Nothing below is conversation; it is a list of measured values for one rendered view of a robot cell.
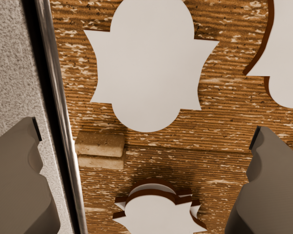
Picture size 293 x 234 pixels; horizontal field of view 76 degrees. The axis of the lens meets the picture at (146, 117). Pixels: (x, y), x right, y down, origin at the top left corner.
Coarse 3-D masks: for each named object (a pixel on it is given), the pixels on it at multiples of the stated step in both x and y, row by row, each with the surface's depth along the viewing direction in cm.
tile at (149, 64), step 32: (128, 0) 16; (160, 0) 16; (96, 32) 17; (128, 32) 17; (160, 32) 17; (192, 32) 17; (128, 64) 19; (160, 64) 18; (192, 64) 18; (96, 96) 20; (128, 96) 20; (160, 96) 20; (192, 96) 20; (160, 128) 22
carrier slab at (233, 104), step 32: (64, 0) 17; (96, 0) 17; (192, 0) 17; (224, 0) 17; (256, 0) 17; (64, 32) 18; (224, 32) 18; (256, 32) 18; (64, 64) 20; (96, 64) 20; (224, 64) 19; (224, 96) 21; (256, 96) 21; (96, 128) 24; (128, 128) 24; (192, 128) 24; (224, 128) 24; (288, 128) 23
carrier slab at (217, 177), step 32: (128, 160) 27; (160, 160) 27; (192, 160) 27; (224, 160) 26; (96, 192) 31; (128, 192) 31; (192, 192) 30; (224, 192) 30; (96, 224) 36; (224, 224) 35
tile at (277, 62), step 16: (272, 0) 16; (288, 0) 16; (272, 16) 16; (288, 16) 16; (272, 32) 17; (288, 32) 17; (272, 48) 18; (288, 48) 17; (256, 64) 18; (272, 64) 18; (288, 64) 18; (272, 80) 19; (288, 80) 19; (272, 96) 20; (288, 96) 20
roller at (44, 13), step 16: (48, 0) 18; (48, 16) 19; (48, 32) 20; (48, 48) 21; (48, 64) 22; (64, 96) 24; (64, 112) 25; (64, 128) 26; (64, 144) 28; (80, 192) 33; (80, 208) 36; (80, 224) 39
